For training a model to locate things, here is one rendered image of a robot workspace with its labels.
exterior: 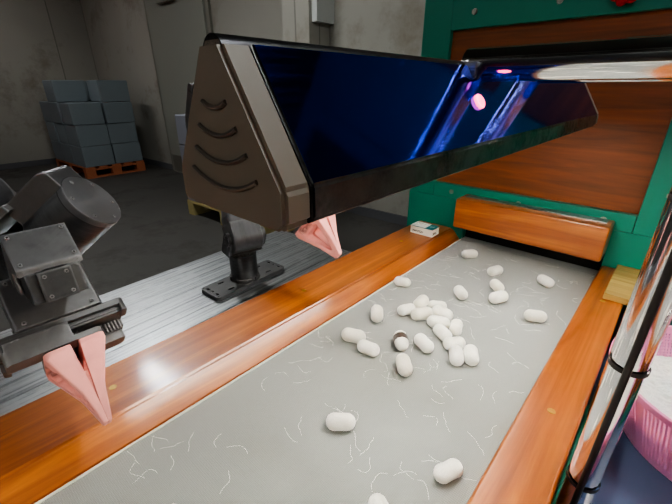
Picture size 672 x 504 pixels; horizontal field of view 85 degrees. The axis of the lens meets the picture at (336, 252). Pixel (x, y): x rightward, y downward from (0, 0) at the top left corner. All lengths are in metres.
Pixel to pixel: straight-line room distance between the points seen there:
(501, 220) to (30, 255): 0.79
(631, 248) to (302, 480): 0.73
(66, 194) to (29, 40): 7.16
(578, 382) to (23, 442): 0.62
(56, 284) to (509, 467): 0.43
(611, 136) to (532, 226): 0.21
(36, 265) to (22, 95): 7.12
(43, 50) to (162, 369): 7.18
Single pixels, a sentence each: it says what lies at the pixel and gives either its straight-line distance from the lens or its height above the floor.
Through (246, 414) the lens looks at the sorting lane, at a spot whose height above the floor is 0.74.
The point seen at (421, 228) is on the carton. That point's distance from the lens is 0.92.
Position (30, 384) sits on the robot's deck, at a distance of 0.78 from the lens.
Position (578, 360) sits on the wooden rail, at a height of 0.77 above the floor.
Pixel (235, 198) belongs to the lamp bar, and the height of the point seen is 1.05.
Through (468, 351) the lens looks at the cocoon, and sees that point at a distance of 0.56.
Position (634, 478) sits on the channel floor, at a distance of 0.62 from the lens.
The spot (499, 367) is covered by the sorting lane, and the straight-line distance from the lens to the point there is 0.58.
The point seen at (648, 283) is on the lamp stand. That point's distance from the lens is 0.33.
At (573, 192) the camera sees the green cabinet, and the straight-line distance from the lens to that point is 0.91.
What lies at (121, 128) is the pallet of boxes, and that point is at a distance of 6.06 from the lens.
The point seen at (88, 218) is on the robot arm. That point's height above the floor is 0.98.
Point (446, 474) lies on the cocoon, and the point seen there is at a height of 0.76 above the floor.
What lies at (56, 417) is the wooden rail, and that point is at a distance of 0.54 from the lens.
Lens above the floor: 1.09
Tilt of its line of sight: 24 degrees down
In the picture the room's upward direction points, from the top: straight up
